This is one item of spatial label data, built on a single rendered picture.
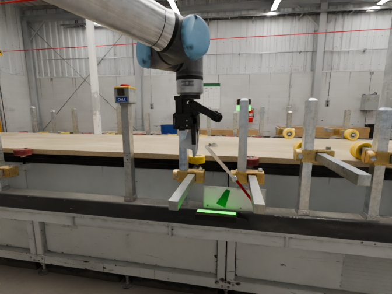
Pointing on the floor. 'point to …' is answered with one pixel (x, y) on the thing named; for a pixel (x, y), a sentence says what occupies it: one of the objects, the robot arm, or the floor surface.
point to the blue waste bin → (168, 129)
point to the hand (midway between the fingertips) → (196, 153)
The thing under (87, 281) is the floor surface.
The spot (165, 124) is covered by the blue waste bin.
